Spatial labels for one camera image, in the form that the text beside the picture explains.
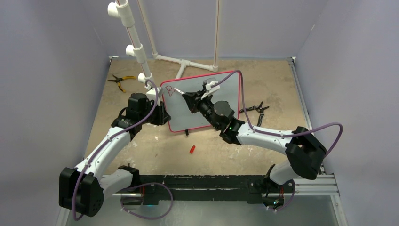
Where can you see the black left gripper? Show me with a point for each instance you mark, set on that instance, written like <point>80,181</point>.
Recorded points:
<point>162,116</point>

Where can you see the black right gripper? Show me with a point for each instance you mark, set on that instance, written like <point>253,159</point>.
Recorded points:
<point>194,100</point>

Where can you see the pink-rimmed whiteboard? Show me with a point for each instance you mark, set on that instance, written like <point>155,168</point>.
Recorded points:
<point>226,101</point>

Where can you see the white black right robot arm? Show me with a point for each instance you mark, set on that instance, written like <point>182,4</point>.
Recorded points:
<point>303,151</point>

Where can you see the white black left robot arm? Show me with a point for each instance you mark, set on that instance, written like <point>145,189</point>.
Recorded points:
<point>84,188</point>

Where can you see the yellow black needle-nose pliers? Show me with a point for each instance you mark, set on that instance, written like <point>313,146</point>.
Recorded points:
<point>118,81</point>

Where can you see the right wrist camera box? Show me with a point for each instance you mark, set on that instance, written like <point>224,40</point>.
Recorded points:
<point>210,87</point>

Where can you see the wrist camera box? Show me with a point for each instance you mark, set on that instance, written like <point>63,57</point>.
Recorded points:
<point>210,87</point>
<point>153,93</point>

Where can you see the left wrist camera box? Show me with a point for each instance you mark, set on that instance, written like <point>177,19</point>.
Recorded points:
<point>153,93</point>

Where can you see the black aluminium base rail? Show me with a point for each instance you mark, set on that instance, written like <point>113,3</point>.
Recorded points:
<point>252,189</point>

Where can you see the white PVC pipe frame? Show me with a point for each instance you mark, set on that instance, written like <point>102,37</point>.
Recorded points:
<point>121,9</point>

